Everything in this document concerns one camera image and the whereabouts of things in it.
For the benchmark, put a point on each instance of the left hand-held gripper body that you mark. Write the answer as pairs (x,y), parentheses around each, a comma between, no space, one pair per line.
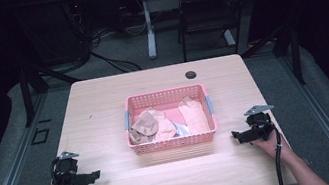
(65,170)

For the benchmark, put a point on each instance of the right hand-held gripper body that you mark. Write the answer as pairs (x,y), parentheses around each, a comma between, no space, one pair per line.
(259,124)

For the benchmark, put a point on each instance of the person's right hand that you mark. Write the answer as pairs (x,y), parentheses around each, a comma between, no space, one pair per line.
(273,148)

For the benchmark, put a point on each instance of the flat folded peach sock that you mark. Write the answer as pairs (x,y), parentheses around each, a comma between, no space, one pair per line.
(194,116)

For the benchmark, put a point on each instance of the white light blue cloth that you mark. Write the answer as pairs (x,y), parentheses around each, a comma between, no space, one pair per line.
(181,130)

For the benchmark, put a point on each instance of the pink perforated plastic basket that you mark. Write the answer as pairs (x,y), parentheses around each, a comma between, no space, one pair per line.
(174,143)

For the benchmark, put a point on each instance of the brown beige sock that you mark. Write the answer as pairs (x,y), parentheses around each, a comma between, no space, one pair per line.
(144,126)

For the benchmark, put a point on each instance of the crumpled peach sock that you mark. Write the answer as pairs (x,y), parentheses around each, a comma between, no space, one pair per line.
(165,129)

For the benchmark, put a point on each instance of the black metal stand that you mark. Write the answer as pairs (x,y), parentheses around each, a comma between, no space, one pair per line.
(30,88)
(290,47)

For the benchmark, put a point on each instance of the white desk leg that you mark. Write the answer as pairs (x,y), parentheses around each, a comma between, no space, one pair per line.
(229,37)
(149,27)

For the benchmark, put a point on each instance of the black folding chair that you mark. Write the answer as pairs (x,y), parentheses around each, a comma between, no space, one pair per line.
(209,0)

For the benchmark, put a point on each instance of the black equipment cabinet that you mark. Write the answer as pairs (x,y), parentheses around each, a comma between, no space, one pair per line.
(54,33)

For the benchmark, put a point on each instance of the black square floor frame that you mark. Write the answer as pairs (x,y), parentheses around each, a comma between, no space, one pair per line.
(40,136)

